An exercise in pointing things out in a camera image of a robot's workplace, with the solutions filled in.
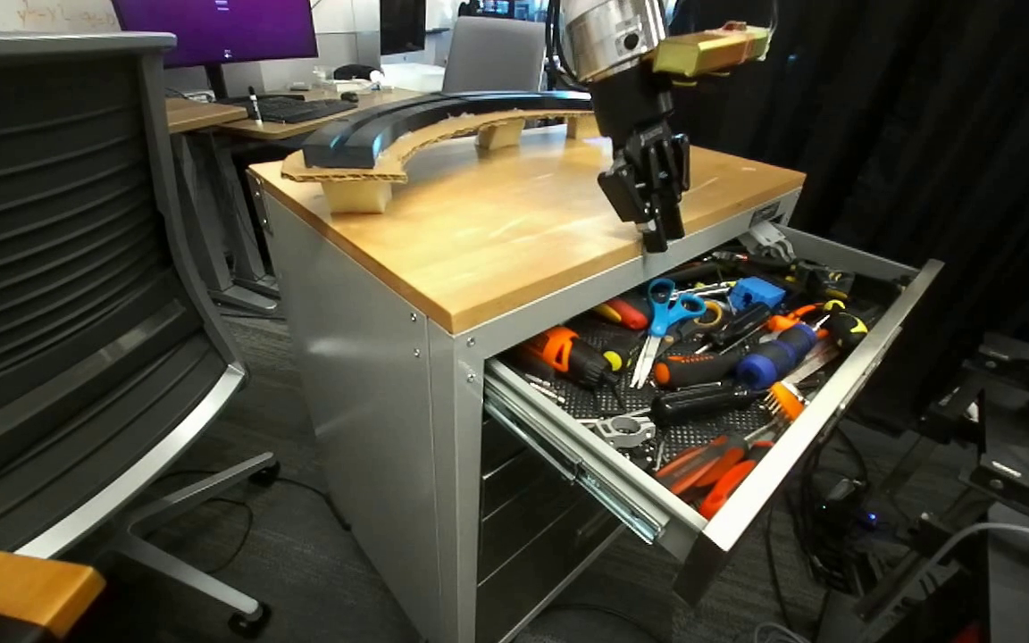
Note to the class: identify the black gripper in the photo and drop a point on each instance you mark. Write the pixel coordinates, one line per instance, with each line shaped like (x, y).
(636, 110)

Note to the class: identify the grey metal tool drawer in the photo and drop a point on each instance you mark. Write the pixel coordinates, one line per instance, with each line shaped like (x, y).
(587, 467)

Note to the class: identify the blue plastic tool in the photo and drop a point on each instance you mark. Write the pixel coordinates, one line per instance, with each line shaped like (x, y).
(756, 294)

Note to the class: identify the curved black strip on wood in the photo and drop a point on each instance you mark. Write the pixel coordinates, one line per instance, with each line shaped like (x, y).
(419, 120)

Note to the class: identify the black curtain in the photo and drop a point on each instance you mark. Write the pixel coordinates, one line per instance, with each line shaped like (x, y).
(957, 182)

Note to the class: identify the dark monitor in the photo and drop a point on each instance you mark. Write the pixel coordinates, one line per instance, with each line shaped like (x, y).
(403, 24)

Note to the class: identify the grey cabinet with wooden top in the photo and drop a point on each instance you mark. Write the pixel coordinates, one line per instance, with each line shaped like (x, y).
(374, 394)

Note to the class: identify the black keyboard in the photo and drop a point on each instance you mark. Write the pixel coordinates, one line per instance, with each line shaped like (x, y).
(301, 110)

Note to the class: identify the black perforated equipment platform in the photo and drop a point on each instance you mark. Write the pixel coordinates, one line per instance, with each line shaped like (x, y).
(1016, 477)

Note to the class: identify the wooden monitor desk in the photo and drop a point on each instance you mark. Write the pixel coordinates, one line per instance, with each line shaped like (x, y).
(198, 114)

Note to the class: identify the monitor with purple screen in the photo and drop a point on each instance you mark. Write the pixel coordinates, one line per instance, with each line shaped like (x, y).
(216, 27)

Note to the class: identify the grey office chair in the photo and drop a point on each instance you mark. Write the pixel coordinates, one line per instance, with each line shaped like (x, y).
(53, 238)

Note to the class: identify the wooden desk corner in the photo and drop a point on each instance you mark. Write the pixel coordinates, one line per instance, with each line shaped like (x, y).
(7, 591)

